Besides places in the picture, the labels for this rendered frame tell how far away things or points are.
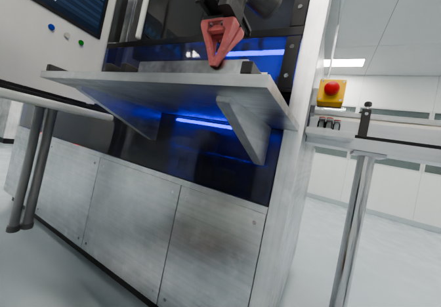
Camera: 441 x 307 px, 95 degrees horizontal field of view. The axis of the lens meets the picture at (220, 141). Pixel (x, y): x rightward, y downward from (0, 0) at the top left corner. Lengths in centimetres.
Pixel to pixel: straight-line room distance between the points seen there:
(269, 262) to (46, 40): 120
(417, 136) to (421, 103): 490
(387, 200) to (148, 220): 496
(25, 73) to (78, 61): 22
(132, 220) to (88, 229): 33
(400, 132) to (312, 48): 37
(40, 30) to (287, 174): 110
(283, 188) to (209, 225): 31
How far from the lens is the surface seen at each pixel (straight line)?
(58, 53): 119
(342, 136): 68
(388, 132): 81
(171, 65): 45
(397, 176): 544
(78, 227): 141
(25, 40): 115
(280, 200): 69
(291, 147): 68
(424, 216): 560
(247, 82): 31
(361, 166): 83
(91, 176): 130
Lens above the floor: 77
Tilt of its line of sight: 1 degrees up
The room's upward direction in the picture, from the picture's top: 12 degrees clockwise
